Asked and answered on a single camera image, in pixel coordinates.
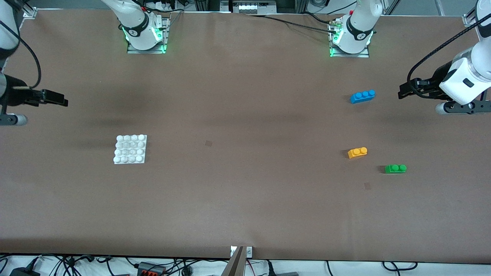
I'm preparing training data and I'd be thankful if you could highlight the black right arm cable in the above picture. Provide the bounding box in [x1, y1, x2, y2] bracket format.
[0, 19, 42, 89]

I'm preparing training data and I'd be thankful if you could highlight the blue toy block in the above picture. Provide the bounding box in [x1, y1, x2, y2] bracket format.
[350, 90, 376, 104]

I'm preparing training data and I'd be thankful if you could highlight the long black table cable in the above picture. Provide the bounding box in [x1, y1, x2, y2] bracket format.
[245, 15, 337, 32]

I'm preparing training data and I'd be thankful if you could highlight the black orange power strip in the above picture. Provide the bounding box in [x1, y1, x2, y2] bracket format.
[137, 261, 166, 276]

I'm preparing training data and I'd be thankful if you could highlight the wooden post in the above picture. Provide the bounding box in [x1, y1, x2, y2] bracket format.
[222, 246, 246, 276]

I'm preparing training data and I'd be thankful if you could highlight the short black table cable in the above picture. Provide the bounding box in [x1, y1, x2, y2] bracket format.
[303, 12, 338, 25]

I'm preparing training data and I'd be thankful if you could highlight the white studded base plate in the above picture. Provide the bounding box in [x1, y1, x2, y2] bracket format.
[114, 134, 148, 165]

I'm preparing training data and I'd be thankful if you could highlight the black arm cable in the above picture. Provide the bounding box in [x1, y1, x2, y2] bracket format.
[0, 19, 42, 89]
[407, 15, 491, 99]

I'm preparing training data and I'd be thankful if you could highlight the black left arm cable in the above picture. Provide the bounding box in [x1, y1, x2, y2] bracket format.
[407, 15, 491, 99]

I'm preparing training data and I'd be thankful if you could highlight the small metal edge bracket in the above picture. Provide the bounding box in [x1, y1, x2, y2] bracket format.
[230, 246, 253, 258]

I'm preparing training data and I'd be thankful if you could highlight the black power adapter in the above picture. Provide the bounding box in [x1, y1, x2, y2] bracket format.
[9, 266, 41, 276]

